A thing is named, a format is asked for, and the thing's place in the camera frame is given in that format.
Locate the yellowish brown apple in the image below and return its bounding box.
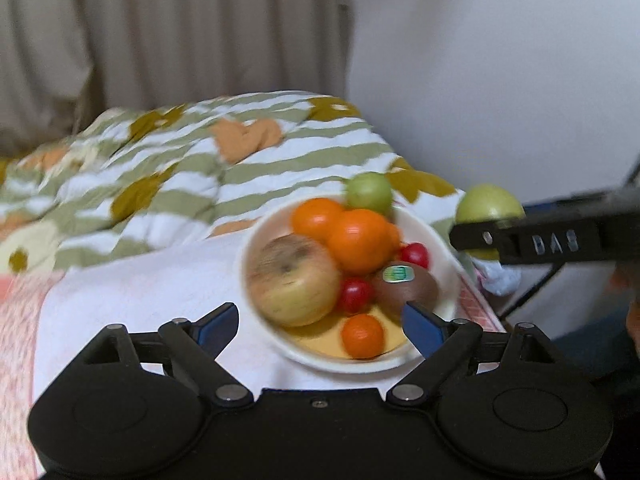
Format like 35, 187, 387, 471
246, 234, 342, 327

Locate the green apple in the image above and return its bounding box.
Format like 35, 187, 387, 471
345, 172, 394, 216
454, 183, 527, 261

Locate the pink floral tablecloth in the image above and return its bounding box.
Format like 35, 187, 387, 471
0, 228, 507, 480

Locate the cream oval fruit bowl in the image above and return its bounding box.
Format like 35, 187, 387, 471
235, 196, 466, 374

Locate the brown kiwi with sticker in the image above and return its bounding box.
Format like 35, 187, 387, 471
372, 261, 440, 324

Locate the red cherry tomato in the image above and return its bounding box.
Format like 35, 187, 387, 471
336, 276, 375, 315
397, 243, 431, 270

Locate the large orange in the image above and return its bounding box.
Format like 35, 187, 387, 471
326, 209, 400, 275
291, 197, 344, 244

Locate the beige curtain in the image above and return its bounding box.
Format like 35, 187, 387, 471
1, 0, 350, 155

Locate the green striped floral quilt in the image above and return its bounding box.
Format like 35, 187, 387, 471
1, 91, 461, 275

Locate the small tangerine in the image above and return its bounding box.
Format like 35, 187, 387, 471
341, 314, 385, 360

